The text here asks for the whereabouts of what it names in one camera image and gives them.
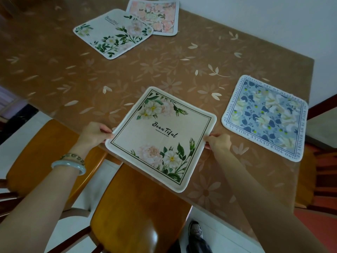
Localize person's grey shoe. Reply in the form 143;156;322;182
188;220;204;240

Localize brown beaded bracelet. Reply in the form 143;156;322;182
59;153;86;165

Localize blue floral placemat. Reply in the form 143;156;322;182
221;74;309;163

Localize person's dark trousers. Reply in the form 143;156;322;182
168;235;214;253

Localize red floor mat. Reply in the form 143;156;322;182
293;155;337;253

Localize orange wooden chair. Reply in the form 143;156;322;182
294;143;337;217
0;119;109;222
48;163;193;253

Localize cream line-bordered floral placemat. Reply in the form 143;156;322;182
105;86;218;194

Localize person's left forearm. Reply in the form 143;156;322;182
0;155;87;253

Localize pale green jade bangle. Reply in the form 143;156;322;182
51;159;87;177

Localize person's left hand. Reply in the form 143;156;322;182
75;121;115;154

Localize dark red door frame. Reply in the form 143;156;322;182
306;94;337;121

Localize person's right hand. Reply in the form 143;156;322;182
204;133;232;154

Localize pink floral placemat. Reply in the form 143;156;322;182
126;0;180;37

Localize person's right forearm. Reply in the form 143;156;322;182
214;146;330;253

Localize wooden table with floral cover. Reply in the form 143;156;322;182
0;0;315;242

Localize cream borderless floral placemat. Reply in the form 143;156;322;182
73;8;154;60

